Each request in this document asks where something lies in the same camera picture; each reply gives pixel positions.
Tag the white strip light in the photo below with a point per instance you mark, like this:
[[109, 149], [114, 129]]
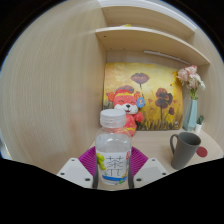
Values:
[[166, 56]]

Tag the grey mug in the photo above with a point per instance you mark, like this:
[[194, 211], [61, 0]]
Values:
[[185, 153]]

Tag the yellow poppy flower painting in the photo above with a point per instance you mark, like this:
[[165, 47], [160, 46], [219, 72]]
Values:
[[156, 80]]

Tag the teal faceted vase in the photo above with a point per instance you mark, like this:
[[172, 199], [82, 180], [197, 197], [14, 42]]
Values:
[[190, 116]]

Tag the light wooden shelf unit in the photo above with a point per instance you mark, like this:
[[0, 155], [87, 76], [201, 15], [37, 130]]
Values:
[[143, 36]]

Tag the clear plastic drink bottle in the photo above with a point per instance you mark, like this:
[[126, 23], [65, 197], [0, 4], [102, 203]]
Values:
[[113, 156]]

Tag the flat round red coaster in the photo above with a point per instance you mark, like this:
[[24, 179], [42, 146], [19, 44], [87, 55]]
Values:
[[202, 152]]

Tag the small potted cactus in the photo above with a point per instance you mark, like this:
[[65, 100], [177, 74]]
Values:
[[199, 125]]

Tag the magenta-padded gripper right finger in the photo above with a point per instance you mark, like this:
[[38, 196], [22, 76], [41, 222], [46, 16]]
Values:
[[151, 171]]

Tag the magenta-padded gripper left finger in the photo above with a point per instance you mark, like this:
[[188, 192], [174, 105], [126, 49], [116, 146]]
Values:
[[75, 171]]

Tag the pink and white flower bouquet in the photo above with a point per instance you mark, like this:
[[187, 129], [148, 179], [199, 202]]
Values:
[[190, 76]]

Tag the red plush toy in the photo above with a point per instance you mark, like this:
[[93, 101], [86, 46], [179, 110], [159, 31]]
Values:
[[125, 101]]

